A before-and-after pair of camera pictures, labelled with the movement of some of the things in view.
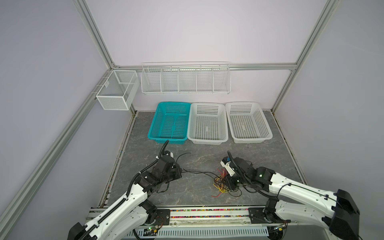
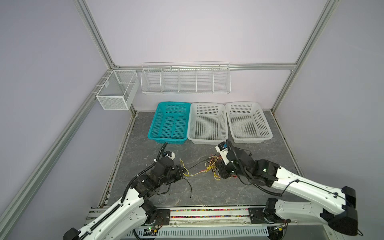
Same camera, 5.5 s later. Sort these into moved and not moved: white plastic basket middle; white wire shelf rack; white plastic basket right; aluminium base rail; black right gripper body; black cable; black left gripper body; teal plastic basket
Moved: black cable; black right gripper body
Not moved: aluminium base rail; black left gripper body; white plastic basket right; white plastic basket middle; white wire shelf rack; teal plastic basket
